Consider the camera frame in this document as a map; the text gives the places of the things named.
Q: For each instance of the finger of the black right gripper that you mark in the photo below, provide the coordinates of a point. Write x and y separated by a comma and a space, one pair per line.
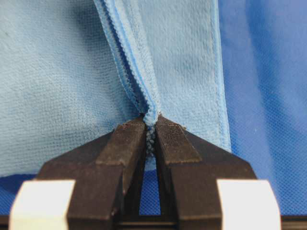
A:
190, 168
103, 171

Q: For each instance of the light blue towel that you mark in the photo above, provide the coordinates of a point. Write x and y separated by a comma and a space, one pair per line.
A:
72, 70

